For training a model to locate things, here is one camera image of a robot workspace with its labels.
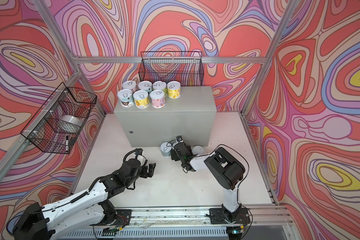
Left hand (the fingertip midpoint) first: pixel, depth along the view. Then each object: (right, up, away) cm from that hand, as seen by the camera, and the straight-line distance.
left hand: (151, 162), depth 82 cm
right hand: (+16, +3, +16) cm, 23 cm away
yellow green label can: (+27, +6, +8) cm, 29 cm away
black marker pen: (-39, +12, -10) cm, 42 cm away
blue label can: (+7, +6, +11) cm, 15 cm away
